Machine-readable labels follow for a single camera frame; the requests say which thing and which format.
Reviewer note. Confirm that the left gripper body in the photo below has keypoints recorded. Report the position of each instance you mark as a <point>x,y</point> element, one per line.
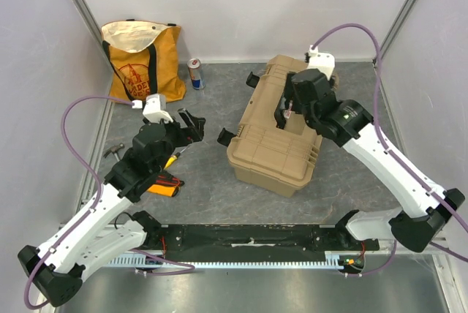
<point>180,137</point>

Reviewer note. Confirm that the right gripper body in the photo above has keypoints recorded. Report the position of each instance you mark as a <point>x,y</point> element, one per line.
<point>289,97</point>

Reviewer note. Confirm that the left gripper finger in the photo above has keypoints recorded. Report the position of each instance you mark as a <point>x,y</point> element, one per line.
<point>189,120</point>
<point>199,124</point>

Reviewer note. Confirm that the tan plastic tool box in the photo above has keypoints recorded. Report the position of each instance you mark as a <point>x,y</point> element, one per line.
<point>261,153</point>

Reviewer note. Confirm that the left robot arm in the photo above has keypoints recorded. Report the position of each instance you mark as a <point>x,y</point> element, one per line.
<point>59,266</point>

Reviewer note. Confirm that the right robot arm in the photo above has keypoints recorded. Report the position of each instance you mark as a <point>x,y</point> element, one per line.
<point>425,207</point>

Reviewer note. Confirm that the energy drink can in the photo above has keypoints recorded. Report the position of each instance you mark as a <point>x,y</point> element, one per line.
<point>195,73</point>

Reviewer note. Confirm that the yellow utility knife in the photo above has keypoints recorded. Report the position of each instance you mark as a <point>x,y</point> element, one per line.
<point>164,190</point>

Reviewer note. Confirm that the claw hammer black grip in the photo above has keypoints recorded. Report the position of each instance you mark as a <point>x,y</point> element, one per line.
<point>114,150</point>

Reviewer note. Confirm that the yellow tote bag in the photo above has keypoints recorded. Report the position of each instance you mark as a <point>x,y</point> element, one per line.
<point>144,58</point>

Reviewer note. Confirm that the yellow handle screwdriver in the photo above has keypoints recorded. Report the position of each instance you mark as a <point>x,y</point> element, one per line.
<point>174,157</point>

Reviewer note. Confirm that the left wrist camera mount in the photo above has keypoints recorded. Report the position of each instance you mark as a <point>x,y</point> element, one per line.
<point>154,108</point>

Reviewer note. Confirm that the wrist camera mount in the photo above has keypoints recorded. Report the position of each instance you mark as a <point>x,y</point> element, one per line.
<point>324,62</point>
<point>154,108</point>

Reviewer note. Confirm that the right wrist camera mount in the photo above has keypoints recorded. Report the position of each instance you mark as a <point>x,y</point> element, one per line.
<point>324,62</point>

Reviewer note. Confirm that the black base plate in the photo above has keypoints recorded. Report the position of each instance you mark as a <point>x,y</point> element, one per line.
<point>315,237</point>

